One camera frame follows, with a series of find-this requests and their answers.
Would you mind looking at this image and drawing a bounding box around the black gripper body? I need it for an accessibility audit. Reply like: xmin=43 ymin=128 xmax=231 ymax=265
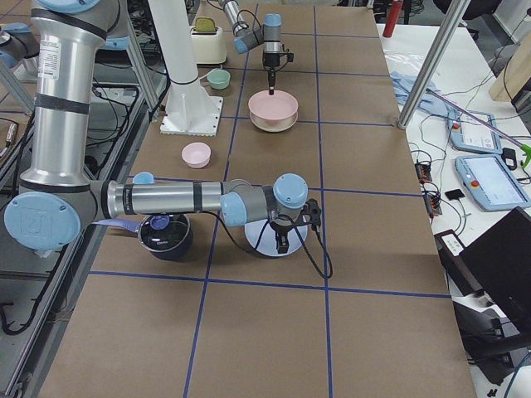
xmin=270 ymin=215 xmax=295 ymax=236
xmin=262 ymin=51 xmax=280 ymax=71

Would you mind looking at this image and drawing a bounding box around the blue plate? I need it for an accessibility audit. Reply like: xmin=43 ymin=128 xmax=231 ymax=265
xmin=244 ymin=220 xmax=302 ymax=257

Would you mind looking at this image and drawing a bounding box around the pink plate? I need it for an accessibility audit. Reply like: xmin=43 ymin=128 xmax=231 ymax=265
xmin=248 ymin=90 xmax=299 ymax=120

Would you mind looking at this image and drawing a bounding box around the cream plate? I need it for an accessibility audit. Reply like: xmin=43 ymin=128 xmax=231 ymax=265
xmin=250 ymin=113 xmax=298 ymax=133

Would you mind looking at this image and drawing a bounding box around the green bowl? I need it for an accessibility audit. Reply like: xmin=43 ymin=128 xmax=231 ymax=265
xmin=207 ymin=69 xmax=231 ymax=90

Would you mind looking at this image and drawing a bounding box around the cream toaster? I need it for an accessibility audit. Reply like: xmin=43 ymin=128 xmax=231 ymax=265
xmin=190 ymin=17 xmax=227 ymax=65

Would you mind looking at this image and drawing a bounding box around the pink bowl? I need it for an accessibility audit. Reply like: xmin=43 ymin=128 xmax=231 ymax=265
xmin=181 ymin=142 xmax=212 ymax=168

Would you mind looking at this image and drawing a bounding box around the dark pot with glass lid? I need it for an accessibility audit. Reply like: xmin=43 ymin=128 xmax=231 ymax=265
xmin=94 ymin=213 xmax=193 ymax=261

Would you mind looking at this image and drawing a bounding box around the blue cloth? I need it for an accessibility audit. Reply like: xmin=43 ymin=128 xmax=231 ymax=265
xmin=389 ymin=68 xmax=453 ymax=119

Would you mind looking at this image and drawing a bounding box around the red bottle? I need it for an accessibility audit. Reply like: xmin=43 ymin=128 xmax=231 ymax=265
xmin=382 ymin=0 xmax=403 ymax=38

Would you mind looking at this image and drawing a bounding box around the blue cup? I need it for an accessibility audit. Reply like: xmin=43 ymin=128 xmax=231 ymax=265
xmin=132 ymin=172 xmax=154 ymax=185

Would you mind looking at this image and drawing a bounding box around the far teach pendant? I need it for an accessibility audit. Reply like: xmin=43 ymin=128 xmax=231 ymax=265
xmin=447 ymin=112 xmax=503 ymax=155

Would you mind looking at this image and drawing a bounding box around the teach pendant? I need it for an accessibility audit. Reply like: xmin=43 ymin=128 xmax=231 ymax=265
xmin=454 ymin=154 xmax=530 ymax=211
xmin=447 ymin=112 xmax=503 ymax=155

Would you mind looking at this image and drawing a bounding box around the near teach pendant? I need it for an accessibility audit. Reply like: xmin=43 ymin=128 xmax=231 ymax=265
xmin=454 ymin=154 xmax=530 ymax=211

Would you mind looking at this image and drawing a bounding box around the black monitor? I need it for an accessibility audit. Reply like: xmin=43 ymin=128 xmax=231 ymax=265
xmin=435 ymin=207 xmax=530 ymax=332

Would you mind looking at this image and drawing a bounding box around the purple grabber stick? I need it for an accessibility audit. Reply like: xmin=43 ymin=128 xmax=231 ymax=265
xmin=426 ymin=89 xmax=531 ymax=169

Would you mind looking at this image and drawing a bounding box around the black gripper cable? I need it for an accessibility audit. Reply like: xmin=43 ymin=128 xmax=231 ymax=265
xmin=273 ymin=43 xmax=296 ymax=74
xmin=213 ymin=211 xmax=334 ymax=279

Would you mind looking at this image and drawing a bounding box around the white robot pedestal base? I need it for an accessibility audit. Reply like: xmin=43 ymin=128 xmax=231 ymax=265
xmin=149 ymin=0 xmax=223 ymax=137

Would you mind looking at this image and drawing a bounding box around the aluminium frame post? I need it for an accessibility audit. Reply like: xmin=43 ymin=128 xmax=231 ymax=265
xmin=397 ymin=0 xmax=470 ymax=129

